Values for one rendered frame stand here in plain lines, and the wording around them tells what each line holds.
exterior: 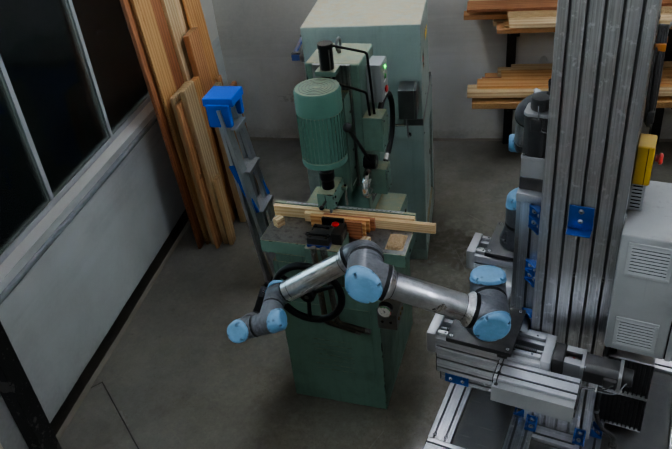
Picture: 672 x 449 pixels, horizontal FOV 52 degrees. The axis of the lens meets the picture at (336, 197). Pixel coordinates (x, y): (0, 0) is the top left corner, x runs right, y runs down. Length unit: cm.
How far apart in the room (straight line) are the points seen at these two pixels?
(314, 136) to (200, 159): 163
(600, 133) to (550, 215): 34
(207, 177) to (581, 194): 247
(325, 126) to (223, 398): 152
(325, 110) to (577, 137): 88
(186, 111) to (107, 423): 167
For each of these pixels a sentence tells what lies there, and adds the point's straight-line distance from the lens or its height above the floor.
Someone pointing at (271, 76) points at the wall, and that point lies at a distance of 524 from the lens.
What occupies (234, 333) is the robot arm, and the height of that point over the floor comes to 94.
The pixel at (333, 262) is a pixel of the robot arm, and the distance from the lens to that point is 228.
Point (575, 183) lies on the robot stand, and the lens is 221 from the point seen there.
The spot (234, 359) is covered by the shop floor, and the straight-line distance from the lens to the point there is 361.
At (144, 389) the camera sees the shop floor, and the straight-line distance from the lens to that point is 362.
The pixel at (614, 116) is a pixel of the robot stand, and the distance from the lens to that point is 209.
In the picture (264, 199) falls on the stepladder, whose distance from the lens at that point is 379.
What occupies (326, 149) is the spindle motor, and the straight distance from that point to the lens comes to 256.
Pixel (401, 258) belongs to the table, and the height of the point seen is 89.
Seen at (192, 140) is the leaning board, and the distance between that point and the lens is 404.
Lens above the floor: 252
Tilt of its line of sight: 33 degrees down
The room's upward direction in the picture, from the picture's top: 6 degrees counter-clockwise
